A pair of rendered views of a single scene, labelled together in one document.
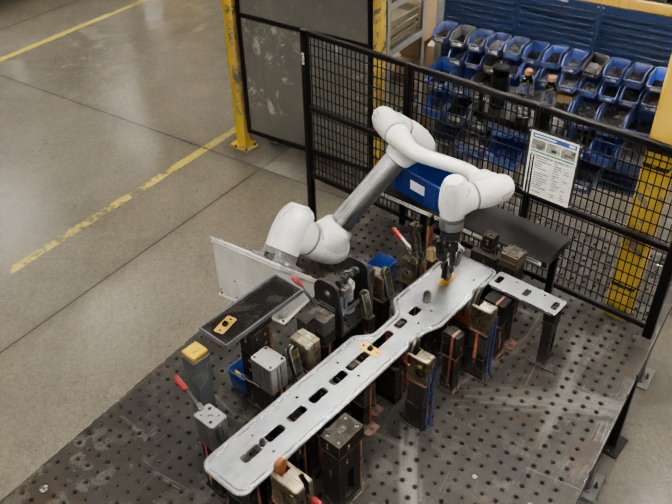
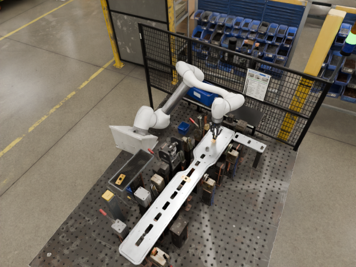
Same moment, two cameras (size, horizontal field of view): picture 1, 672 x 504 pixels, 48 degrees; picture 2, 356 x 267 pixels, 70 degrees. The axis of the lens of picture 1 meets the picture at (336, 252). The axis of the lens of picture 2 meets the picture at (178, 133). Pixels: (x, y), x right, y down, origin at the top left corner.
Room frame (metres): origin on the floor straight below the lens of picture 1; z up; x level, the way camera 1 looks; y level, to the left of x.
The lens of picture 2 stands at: (0.85, 0.04, 2.77)
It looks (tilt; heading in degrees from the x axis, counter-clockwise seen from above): 49 degrees down; 354
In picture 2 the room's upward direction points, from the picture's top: 3 degrees counter-clockwise
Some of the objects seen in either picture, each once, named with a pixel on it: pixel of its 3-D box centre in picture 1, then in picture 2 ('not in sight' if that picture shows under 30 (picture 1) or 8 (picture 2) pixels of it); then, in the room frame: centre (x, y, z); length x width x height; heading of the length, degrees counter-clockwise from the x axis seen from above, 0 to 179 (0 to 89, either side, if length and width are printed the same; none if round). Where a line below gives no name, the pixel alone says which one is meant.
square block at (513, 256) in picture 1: (508, 286); (239, 135); (2.36, -0.70, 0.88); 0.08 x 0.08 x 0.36; 48
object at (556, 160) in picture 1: (550, 168); (256, 85); (2.59, -0.87, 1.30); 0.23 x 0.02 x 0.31; 48
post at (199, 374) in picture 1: (203, 400); (115, 210); (1.75, 0.46, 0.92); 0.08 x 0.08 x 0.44; 48
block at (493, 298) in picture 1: (493, 325); (234, 154); (2.17, -0.61, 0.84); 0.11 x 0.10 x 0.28; 48
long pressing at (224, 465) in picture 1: (368, 354); (185, 181); (1.87, -0.10, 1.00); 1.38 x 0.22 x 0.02; 138
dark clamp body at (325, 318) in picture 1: (322, 351); (164, 177); (2.00, 0.06, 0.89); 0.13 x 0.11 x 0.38; 48
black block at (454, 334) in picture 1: (451, 360); (219, 174); (1.98, -0.42, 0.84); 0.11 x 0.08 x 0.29; 48
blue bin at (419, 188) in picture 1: (430, 182); (202, 91); (2.82, -0.42, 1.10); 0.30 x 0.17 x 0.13; 39
